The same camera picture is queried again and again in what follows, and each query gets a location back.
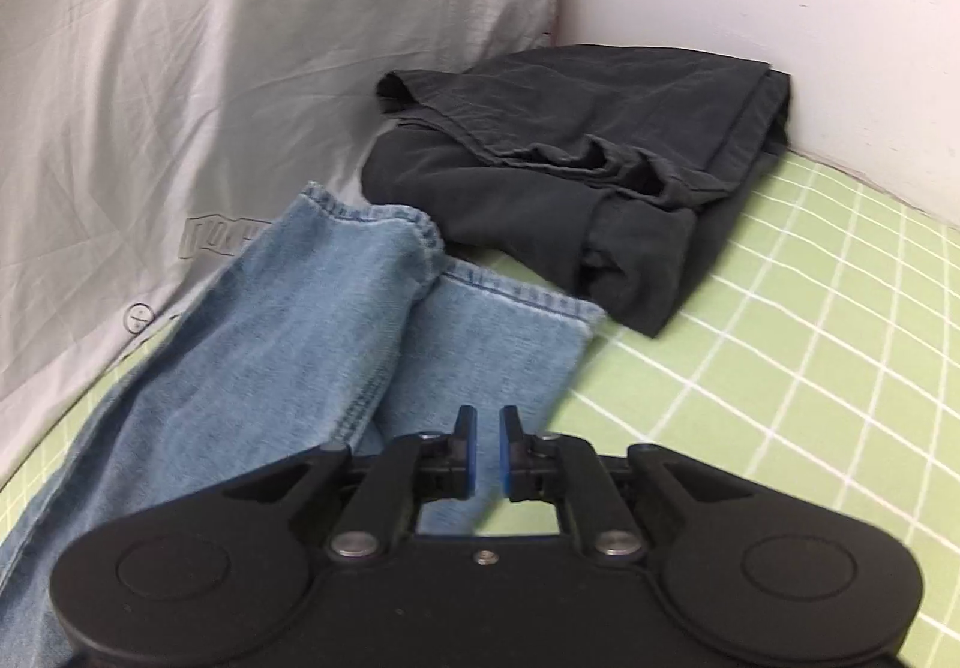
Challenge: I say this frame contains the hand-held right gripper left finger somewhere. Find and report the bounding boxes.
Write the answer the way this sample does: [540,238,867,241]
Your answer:
[220,405,479,558]

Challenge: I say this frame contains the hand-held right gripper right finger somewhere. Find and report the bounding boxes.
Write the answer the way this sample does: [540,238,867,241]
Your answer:
[499,404,741,558]

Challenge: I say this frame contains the blue denim jeans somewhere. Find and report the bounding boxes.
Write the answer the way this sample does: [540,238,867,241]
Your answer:
[0,182,608,668]

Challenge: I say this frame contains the dark grey folded pants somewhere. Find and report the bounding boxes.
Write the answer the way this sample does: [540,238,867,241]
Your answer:
[361,42,793,339]

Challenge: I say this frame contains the white carrot print quilt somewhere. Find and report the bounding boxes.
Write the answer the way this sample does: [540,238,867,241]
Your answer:
[0,0,563,482]

